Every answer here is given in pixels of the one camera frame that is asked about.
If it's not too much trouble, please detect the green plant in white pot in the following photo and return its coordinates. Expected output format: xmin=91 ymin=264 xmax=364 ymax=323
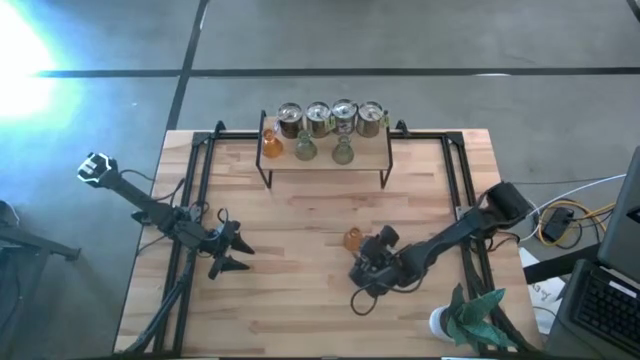
xmin=428 ymin=282 xmax=516 ymax=354

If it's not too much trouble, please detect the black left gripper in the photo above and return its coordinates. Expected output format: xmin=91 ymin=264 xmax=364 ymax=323
xmin=192 ymin=222 xmax=256 ymax=281

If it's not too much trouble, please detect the amber glass candlestick holder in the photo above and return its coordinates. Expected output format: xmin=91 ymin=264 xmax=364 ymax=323
xmin=342 ymin=227 xmax=365 ymax=253
xmin=261 ymin=128 xmax=285 ymax=160

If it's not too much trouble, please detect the black metal stand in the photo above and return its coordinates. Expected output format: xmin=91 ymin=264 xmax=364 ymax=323
xmin=0 ymin=199 xmax=82 ymax=360

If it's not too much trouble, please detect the clear glass candlestick holder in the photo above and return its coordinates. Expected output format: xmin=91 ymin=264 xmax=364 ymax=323
xmin=293 ymin=129 xmax=319 ymax=162
xmin=331 ymin=134 xmax=356 ymax=166

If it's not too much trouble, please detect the white paper sheet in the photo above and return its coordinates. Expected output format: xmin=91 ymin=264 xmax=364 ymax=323
xmin=517 ymin=247 xmax=566 ymax=336

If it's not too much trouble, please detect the wooden shelf with black legs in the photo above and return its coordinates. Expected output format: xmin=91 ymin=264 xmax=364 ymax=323
xmin=255 ymin=109 xmax=395 ymax=190

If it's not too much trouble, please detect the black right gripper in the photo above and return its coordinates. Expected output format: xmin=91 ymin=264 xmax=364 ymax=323
xmin=348 ymin=224 xmax=404 ymax=299

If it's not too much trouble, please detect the black aluminium rig frame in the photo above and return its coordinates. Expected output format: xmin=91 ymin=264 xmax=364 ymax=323
xmin=112 ymin=128 xmax=546 ymax=360

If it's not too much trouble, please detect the black power adapter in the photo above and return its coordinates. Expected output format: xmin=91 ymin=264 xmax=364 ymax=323
xmin=542 ymin=205 xmax=576 ymax=244

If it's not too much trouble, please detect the dark grey laptop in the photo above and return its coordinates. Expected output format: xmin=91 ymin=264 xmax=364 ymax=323
xmin=544 ymin=144 xmax=640 ymax=359

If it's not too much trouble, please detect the silver candle tin with label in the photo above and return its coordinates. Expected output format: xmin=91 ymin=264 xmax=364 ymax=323
xmin=330 ymin=98 xmax=359 ymax=136
xmin=304 ymin=101 xmax=335 ymax=139
xmin=355 ymin=101 xmax=390 ymax=139
xmin=276 ymin=102 xmax=305 ymax=140

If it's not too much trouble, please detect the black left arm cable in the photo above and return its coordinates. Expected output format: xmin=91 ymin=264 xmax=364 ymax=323
xmin=119 ymin=168 xmax=231 ymax=236

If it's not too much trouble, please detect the white cable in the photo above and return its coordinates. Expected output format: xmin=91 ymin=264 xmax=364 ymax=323
xmin=517 ymin=172 xmax=627 ymax=244

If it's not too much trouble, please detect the yellow cable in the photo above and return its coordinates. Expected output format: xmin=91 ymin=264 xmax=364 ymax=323
xmin=529 ymin=198 xmax=617 ymax=249

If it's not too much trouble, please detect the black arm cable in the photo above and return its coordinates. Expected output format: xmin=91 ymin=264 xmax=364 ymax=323
xmin=349 ymin=279 xmax=426 ymax=317
xmin=119 ymin=168 xmax=231 ymax=236

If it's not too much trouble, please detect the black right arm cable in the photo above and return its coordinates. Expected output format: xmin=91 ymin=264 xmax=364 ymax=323
xmin=349 ymin=279 xmax=426 ymax=317

